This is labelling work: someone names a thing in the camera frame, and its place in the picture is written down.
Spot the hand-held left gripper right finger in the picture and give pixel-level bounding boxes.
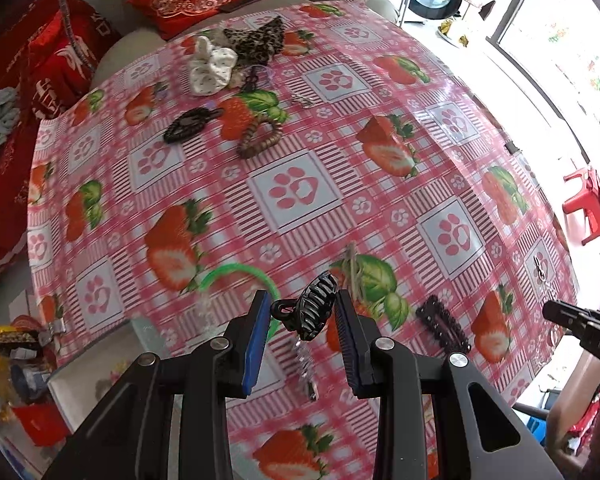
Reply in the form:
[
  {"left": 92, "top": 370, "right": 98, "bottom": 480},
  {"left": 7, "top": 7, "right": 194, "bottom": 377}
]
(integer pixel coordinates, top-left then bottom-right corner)
[{"left": 332, "top": 290, "right": 566, "bottom": 480}]

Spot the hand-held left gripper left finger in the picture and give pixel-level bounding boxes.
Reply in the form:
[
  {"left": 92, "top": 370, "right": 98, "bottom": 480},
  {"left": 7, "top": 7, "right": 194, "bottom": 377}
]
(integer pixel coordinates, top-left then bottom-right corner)
[{"left": 45, "top": 290, "right": 276, "bottom": 480}]

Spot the black white striped claw clip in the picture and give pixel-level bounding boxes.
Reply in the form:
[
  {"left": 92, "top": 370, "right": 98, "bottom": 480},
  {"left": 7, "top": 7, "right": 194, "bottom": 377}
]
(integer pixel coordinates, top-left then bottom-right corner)
[{"left": 271, "top": 270, "right": 339, "bottom": 345}]

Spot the gold duckbill hair clip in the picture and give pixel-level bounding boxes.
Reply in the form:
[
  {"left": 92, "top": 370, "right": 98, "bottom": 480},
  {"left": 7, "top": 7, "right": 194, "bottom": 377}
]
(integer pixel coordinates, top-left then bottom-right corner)
[{"left": 344, "top": 242, "right": 365, "bottom": 307}]

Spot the person's right forearm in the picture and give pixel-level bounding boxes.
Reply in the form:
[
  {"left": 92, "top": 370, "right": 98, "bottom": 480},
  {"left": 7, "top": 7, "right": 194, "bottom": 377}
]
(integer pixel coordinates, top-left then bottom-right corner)
[{"left": 545, "top": 347, "right": 600, "bottom": 461}]

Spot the clear crystal hair clip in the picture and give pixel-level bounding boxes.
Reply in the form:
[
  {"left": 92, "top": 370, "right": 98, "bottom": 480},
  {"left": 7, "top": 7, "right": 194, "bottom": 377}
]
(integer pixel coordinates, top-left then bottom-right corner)
[{"left": 294, "top": 339, "right": 320, "bottom": 402}]

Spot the green hair band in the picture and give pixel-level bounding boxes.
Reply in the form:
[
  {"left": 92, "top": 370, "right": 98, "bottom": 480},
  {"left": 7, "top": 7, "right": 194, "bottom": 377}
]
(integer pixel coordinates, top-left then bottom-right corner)
[{"left": 197, "top": 262, "right": 281, "bottom": 333}]

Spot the black studded snap hair clip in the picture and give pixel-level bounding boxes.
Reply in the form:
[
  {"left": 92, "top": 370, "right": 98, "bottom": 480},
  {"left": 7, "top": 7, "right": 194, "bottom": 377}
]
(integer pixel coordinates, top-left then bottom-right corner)
[{"left": 415, "top": 294, "right": 473, "bottom": 354}]

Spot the red plastic chair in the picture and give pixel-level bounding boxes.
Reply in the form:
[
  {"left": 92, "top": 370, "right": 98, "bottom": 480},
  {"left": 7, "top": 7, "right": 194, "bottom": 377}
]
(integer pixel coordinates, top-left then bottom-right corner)
[{"left": 562, "top": 165, "right": 600, "bottom": 247}]

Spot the white open box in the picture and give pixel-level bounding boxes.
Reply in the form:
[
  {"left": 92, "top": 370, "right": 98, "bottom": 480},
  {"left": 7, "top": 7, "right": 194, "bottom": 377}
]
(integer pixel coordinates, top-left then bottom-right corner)
[{"left": 47, "top": 317, "right": 182, "bottom": 433}]

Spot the pink strawberry printed tablecloth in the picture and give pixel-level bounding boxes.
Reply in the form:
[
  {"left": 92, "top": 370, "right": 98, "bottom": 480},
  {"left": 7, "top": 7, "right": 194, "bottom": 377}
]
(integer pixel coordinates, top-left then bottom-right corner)
[{"left": 25, "top": 0, "right": 581, "bottom": 480}]

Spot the black beaded hair clip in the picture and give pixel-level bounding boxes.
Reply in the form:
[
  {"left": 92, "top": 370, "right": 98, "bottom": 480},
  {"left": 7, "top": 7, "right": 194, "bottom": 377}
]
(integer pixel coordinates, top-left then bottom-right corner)
[{"left": 163, "top": 107, "right": 225, "bottom": 144}]

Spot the small dark hair clip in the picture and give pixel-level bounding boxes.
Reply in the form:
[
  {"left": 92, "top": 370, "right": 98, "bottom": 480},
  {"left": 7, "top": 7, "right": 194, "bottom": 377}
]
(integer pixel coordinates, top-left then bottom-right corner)
[{"left": 241, "top": 65, "right": 262, "bottom": 93}]

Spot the white dotted scrunchie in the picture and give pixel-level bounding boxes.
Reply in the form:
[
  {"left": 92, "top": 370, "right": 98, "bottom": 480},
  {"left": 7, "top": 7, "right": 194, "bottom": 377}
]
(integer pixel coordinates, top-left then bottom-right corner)
[{"left": 187, "top": 36, "right": 239, "bottom": 96}]

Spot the leopard print scrunchie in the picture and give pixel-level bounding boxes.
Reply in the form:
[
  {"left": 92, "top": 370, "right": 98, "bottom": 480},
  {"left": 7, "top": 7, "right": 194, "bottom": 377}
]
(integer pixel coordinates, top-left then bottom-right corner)
[{"left": 223, "top": 16, "right": 286, "bottom": 67}]

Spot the grey green sofa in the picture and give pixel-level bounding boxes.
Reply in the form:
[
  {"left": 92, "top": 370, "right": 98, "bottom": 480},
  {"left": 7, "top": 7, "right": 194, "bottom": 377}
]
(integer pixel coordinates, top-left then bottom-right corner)
[{"left": 89, "top": 0, "right": 398, "bottom": 92}]

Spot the red printed blanket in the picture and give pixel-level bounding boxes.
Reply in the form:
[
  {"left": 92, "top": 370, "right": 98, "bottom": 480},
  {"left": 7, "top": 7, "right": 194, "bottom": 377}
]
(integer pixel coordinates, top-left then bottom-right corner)
[{"left": 0, "top": 0, "right": 122, "bottom": 292}]

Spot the brown spiral hair tie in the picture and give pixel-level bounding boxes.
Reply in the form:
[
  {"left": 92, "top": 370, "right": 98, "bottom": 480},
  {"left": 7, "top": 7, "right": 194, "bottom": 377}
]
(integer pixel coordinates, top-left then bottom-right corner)
[{"left": 237, "top": 114, "right": 284, "bottom": 159}]

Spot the purple thin hair tie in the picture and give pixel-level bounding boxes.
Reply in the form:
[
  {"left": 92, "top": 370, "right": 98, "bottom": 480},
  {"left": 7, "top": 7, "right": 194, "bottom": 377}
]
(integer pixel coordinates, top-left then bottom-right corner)
[{"left": 245, "top": 62, "right": 277, "bottom": 92}]

